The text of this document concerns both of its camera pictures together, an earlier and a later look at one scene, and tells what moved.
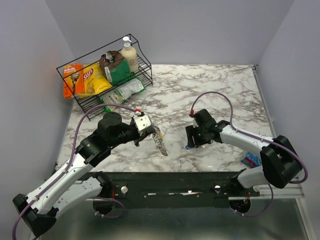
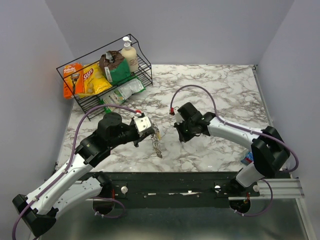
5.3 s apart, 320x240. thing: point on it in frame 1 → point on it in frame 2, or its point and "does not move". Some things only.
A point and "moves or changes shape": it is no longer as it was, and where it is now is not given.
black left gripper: (143, 134) does not move
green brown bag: (114, 67) does not move
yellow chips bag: (95, 82) does not move
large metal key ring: (157, 137) moves or changes shape
